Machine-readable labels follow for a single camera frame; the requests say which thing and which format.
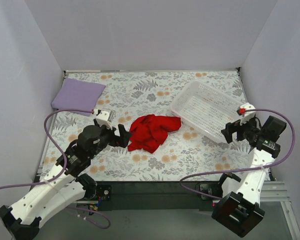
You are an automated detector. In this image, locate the red t shirt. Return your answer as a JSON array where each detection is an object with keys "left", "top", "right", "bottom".
[{"left": 127, "top": 114, "right": 182, "bottom": 154}]

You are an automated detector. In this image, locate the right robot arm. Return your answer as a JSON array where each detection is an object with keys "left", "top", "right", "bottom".
[{"left": 212, "top": 116, "right": 287, "bottom": 238}]

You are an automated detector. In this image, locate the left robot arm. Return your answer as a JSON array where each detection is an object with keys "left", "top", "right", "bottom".
[{"left": 0, "top": 119, "right": 132, "bottom": 240}]

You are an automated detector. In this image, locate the white plastic basket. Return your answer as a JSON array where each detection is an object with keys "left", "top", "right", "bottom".
[{"left": 170, "top": 80, "right": 247, "bottom": 143}]

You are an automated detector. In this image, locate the folded lilac t shirt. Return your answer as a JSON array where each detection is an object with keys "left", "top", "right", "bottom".
[{"left": 51, "top": 78, "right": 106, "bottom": 116}]

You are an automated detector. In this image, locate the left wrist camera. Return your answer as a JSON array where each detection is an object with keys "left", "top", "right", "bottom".
[{"left": 93, "top": 108, "right": 115, "bottom": 126}]

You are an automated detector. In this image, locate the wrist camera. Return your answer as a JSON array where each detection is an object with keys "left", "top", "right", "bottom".
[
  {"left": 93, "top": 108, "right": 115, "bottom": 126},
  {"left": 237, "top": 102, "right": 256, "bottom": 126}
]

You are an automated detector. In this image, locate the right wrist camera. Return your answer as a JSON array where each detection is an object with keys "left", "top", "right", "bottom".
[{"left": 237, "top": 102, "right": 256, "bottom": 126}]

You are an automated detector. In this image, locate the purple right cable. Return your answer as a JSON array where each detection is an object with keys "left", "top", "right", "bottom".
[{"left": 179, "top": 107, "right": 296, "bottom": 201}]

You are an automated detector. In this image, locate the purple cable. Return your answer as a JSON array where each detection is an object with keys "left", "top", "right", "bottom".
[
  {"left": 0, "top": 108, "right": 111, "bottom": 230},
  {"left": 179, "top": 107, "right": 296, "bottom": 201}
]

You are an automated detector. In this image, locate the aluminium table frame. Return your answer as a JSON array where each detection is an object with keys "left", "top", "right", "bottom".
[{"left": 260, "top": 181, "right": 300, "bottom": 240}]

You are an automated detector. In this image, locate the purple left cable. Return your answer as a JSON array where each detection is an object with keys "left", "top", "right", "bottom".
[{"left": 0, "top": 108, "right": 111, "bottom": 230}]

